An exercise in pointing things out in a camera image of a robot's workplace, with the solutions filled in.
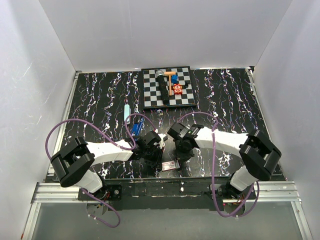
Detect blue black stapler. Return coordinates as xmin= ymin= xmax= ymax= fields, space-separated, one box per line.
xmin=131 ymin=116 xmax=145 ymax=136

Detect red white staple box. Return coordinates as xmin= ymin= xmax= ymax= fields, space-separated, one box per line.
xmin=162 ymin=160 xmax=180 ymax=172

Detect light blue stapler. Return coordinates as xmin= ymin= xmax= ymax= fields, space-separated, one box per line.
xmin=124 ymin=104 xmax=131 ymax=125

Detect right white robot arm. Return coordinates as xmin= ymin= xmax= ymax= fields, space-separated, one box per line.
xmin=167 ymin=122 xmax=282 ymax=199

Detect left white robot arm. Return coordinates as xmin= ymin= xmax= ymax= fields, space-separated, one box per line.
xmin=50 ymin=131 xmax=168 ymax=200

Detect red toy figure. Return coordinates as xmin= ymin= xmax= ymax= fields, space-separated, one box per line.
xmin=173 ymin=83 xmax=183 ymax=95

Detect black white checkerboard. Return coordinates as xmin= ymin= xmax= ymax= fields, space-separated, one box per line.
xmin=141 ymin=66 xmax=198 ymax=109

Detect blue toy block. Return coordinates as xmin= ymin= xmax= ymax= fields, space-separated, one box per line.
xmin=171 ymin=74 xmax=179 ymax=85

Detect wooden toy hammer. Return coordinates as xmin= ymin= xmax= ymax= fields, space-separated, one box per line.
xmin=164 ymin=71 xmax=176 ymax=96

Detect black microphone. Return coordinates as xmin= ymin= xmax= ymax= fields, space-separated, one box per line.
xmin=155 ymin=69 xmax=170 ymax=105

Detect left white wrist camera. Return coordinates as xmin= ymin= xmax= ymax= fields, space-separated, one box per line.
xmin=154 ymin=129 xmax=168 ymax=149

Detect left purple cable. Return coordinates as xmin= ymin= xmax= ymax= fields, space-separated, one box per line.
xmin=44 ymin=113 xmax=158 ymax=228

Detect purple cable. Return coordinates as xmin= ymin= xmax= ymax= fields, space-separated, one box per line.
xmin=44 ymin=113 xmax=158 ymax=228
xmin=178 ymin=111 xmax=261 ymax=217

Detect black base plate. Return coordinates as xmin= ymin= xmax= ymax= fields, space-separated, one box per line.
xmin=77 ymin=174 xmax=276 ymax=212

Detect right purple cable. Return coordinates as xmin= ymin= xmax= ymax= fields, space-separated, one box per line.
xmin=178 ymin=111 xmax=261 ymax=217

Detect aluminium frame rail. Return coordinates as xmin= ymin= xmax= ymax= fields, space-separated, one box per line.
xmin=21 ymin=72 xmax=81 ymax=237

